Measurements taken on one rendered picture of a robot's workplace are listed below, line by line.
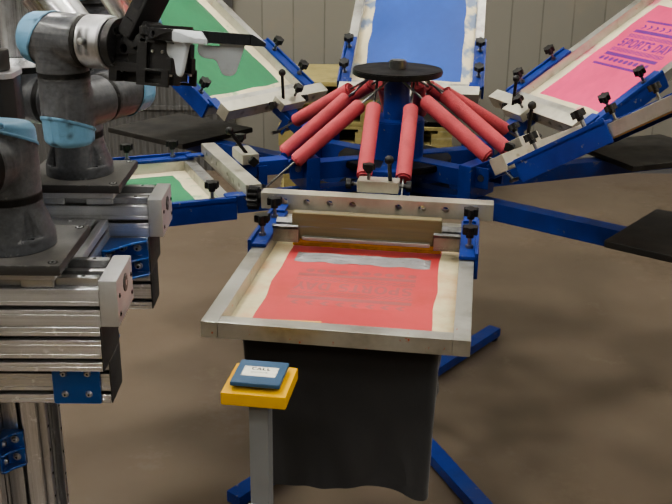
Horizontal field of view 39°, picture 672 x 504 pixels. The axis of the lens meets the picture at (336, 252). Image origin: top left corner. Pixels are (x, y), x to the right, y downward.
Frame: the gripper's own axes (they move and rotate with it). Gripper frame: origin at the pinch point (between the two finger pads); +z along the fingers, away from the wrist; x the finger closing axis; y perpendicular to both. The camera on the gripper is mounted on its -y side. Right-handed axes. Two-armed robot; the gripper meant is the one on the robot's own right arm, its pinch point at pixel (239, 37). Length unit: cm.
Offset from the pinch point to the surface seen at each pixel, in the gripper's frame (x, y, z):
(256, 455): -47, 83, -19
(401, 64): -197, 7, -52
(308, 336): -65, 62, -18
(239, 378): -43, 66, -22
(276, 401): -42, 68, -13
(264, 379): -44, 65, -17
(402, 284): -106, 58, -12
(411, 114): -182, 22, -42
